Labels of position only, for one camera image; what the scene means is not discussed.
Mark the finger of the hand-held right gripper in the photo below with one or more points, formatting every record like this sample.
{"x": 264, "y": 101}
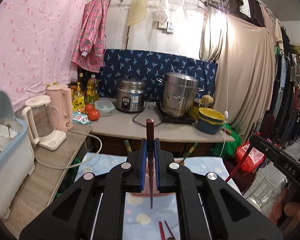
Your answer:
{"x": 265, "y": 147}

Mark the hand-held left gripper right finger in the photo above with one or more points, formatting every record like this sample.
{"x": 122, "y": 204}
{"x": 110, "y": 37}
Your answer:
{"x": 157, "y": 165}

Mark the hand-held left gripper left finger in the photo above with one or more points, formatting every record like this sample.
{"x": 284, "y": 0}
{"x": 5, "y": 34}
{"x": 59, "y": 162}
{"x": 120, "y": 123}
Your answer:
{"x": 143, "y": 165}

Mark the red chopstick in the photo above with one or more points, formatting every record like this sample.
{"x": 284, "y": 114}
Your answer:
{"x": 163, "y": 233}
{"x": 240, "y": 163}
{"x": 160, "y": 230}

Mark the dark purple chopstick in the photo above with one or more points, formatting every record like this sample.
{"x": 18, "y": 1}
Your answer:
{"x": 169, "y": 229}
{"x": 150, "y": 130}

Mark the person's right hand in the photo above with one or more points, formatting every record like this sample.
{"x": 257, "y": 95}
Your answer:
{"x": 277, "y": 212}

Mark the red plastic bag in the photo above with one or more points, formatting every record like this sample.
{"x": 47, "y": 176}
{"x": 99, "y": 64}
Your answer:
{"x": 250, "y": 157}

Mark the green plastic bag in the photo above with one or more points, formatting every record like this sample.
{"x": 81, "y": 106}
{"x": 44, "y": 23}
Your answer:
{"x": 230, "y": 145}

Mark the black induction cooker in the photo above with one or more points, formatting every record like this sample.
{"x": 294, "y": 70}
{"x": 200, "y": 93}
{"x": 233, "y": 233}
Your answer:
{"x": 175, "y": 120}

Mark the blue and yellow basin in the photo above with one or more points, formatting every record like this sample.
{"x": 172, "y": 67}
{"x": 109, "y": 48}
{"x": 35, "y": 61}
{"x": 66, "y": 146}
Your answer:
{"x": 210, "y": 126}

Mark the row of hanging clothes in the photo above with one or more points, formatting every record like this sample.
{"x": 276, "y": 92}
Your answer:
{"x": 290, "y": 92}

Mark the blue printed tablecloth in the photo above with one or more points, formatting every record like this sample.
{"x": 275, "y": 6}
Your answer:
{"x": 140, "y": 227}

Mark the silver rice cooker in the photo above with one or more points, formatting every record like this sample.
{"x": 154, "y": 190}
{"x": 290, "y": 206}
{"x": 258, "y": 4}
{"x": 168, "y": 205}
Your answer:
{"x": 130, "y": 97}

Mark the clear food container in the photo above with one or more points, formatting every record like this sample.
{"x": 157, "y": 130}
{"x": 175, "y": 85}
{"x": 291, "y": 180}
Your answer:
{"x": 104, "y": 108}

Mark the red tomato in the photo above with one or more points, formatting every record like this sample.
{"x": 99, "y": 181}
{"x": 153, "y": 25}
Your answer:
{"x": 93, "y": 115}
{"x": 89, "y": 107}

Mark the tan lumpy vegetable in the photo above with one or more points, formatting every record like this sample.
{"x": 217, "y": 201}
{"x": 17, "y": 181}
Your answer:
{"x": 207, "y": 99}

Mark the stainless steel steamer pot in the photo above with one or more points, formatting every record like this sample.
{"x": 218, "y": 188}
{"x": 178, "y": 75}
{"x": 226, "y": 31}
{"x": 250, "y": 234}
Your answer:
{"x": 180, "y": 92}

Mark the beige curtain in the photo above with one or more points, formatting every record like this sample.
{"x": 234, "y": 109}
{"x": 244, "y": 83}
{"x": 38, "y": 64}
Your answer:
{"x": 242, "y": 75}

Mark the blue white snack packet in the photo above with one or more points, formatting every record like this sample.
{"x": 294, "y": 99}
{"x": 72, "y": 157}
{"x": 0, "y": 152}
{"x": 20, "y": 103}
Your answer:
{"x": 81, "y": 118}

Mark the yellow label bottle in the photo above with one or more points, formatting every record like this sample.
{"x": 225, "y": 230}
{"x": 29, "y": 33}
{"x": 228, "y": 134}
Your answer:
{"x": 78, "y": 101}

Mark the large cooking oil bottle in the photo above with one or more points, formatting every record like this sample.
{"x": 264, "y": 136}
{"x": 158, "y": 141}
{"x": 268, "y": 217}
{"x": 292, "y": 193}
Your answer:
{"x": 92, "y": 90}

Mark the navy printed cloth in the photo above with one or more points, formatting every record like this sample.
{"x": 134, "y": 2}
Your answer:
{"x": 145, "y": 65}

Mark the pink electric kettle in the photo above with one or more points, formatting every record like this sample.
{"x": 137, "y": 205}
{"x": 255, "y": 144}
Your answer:
{"x": 61, "y": 105}

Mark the dark glass bottle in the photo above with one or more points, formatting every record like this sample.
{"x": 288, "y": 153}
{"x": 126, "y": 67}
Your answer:
{"x": 81, "y": 80}

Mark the white glass electric kettle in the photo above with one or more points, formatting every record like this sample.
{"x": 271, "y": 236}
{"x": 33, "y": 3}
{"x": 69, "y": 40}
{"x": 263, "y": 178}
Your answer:
{"x": 42, "y": 125}

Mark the white dish storage box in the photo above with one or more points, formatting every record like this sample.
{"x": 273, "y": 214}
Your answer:
{"x": 10, "y": 170}

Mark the pink patterned garment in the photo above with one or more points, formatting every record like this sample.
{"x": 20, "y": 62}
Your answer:
{"x": 92, "y": 37}

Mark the white bowl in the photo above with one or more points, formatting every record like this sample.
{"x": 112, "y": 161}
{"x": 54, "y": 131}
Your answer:
{"x": 2, "y": 135}

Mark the yellow cutting board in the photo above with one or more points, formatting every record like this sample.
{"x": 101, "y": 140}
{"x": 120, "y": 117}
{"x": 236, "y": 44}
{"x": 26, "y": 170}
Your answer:
{"x": 137, "y": 8}

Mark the white hanging plastic bag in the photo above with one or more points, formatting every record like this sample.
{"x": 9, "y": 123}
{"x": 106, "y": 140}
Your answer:
{"x": 181, "y": 10}

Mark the white hanging cloth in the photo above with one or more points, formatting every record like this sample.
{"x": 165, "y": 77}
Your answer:
{"x": 162, "y": 6}

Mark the pink dotted sheet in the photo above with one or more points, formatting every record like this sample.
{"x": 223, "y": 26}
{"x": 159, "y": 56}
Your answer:
{"x": 35, "y": 42}

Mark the white wall switch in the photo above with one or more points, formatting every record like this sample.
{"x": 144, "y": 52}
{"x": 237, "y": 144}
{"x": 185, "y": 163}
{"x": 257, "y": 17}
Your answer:
{"x": 171, "y": 27}

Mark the white wall socket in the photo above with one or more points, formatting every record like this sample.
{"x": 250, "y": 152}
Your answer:
{"x": 162, "y": 25}

